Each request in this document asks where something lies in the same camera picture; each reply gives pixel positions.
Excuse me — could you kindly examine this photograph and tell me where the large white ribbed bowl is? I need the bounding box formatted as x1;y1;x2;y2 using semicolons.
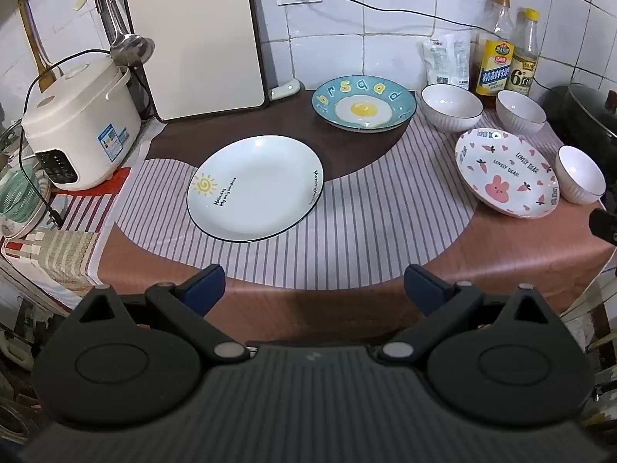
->
419;84;483;134

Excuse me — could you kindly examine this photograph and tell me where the pale green knife handle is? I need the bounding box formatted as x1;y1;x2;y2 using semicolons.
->
269;78;301;101

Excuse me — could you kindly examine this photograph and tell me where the white rice cooker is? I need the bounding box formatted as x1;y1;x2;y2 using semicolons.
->
22;56;141;191

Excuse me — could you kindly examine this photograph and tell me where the steel ladle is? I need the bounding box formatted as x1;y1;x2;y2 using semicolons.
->
100;0;154;66

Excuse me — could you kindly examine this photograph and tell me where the white plastic seasoning bag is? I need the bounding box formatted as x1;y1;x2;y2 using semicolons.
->
423;30;472;89

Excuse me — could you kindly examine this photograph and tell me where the striped brown tablecloth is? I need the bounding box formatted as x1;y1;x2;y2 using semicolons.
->
97;93;613;342

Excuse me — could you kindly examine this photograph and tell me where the blue fried egg plate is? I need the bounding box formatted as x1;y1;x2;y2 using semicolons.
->
310;75;417;133

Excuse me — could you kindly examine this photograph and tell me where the white cutting board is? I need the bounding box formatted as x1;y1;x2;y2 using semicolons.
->
125;0;269;121

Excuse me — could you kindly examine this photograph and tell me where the wooden spatula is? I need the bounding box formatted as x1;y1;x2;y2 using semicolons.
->
17;0;63;93

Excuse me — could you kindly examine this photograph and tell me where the clear white vinegar bottle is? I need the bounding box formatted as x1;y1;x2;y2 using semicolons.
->
506;7;539;95

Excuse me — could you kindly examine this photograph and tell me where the pink bunny carrot plate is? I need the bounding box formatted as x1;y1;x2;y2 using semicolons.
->
455;128;560;220

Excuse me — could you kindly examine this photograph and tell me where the white sun plate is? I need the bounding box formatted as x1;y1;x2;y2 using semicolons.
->
186;135;324;243

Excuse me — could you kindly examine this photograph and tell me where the beige striped cloth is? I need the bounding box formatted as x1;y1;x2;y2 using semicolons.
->
2;229;99;298

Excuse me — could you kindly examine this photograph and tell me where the rice cooker black cord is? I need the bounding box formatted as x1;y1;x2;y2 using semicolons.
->
18;47;113;230

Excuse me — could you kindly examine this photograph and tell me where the green white dish rack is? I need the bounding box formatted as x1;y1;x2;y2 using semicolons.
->
1;157;51;240

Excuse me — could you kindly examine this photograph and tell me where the black wok with lid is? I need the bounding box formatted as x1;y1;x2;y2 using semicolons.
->
543;83;617;186

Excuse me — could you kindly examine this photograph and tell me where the yellow label cooking wine bottle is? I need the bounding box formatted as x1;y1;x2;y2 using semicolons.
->
472;0;514;108

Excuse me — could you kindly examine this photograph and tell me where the small white ribbed bowl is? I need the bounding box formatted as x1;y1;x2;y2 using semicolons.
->
554;145;607;205

